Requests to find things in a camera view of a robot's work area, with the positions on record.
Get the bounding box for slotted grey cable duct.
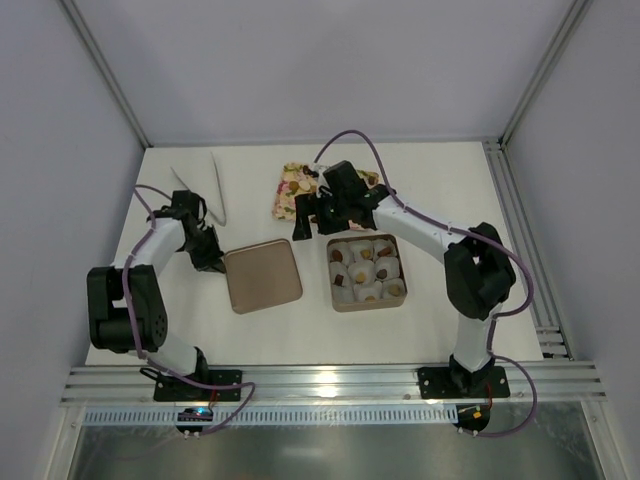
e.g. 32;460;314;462
82;404;458;428

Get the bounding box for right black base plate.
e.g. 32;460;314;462
417;366;511;400

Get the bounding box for floral pattern tray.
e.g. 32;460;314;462
269;160;380;224

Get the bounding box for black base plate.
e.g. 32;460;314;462
417;366;511;400
140;367;243;402

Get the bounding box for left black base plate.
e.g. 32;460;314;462
140;367;243;402

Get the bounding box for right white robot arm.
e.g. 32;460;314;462
293;161;516;397

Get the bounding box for aluminium rail frame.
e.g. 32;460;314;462
61;360;607;406

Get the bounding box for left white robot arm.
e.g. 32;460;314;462
86;190;226;387

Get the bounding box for metal tweezers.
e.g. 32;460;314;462
170;152;228;227

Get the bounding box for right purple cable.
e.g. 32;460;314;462
313;129;539;437

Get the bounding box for tan square tin box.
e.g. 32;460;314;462
326;234;408;313

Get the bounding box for tan square tin lid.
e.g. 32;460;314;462
224;239;303;314

